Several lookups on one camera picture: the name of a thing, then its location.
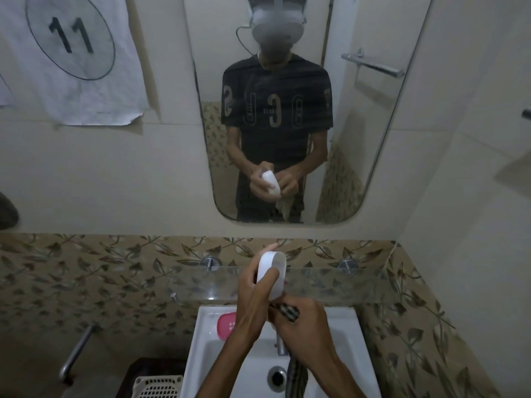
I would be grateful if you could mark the person's left hand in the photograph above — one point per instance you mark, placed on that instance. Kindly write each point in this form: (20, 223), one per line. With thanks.
(249, 310)

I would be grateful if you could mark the person's right hand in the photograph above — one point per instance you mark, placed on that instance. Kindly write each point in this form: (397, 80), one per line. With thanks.
(307, 331)

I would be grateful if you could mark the pink plastic soap dish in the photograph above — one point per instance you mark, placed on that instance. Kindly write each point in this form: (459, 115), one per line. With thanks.
(226, 327)

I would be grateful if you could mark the checkered cleaning cloth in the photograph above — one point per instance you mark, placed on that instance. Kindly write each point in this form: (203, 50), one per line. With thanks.
(296, 377)

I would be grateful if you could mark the white plastic soap dish tray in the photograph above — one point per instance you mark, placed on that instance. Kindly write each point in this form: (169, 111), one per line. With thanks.
(276, 261)

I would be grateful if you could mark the chrome sink faucet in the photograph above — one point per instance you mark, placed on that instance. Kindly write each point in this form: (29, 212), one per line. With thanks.
(282, 348)

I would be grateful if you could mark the clear glass shelf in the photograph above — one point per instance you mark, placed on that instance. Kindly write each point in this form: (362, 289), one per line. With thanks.
(207, 281)

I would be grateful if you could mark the white ceramic sink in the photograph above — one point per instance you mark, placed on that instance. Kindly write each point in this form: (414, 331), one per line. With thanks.
(356, 348)

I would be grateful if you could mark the metal sink drain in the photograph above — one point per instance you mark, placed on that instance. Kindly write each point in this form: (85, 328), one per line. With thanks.
(277, 379)

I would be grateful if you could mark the small chrome shelf peg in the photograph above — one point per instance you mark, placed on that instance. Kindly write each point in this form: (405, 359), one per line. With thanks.
(174, 296)

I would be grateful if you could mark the white perforated plastic basket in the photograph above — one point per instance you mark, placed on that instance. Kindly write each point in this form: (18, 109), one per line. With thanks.
(157, 387)

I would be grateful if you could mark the dark brown stool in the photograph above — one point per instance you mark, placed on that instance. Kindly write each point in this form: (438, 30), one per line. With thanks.
(141, 368)

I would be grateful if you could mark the round chrome shower valve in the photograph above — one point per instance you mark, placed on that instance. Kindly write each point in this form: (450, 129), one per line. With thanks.
(7, 211)

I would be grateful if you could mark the round chrome shelf bracket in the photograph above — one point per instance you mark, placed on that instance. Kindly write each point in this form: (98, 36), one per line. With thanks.
(210, 262)
(347, 265)

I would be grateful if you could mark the chrome wall tap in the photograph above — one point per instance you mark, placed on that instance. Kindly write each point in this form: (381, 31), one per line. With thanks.
(76, 354)

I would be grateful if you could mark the rounded wall mirror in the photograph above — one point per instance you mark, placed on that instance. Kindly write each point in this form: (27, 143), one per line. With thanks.
(373, 120)

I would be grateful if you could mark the torn white wall paper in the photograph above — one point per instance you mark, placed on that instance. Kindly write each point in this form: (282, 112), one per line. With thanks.
(103, 95)

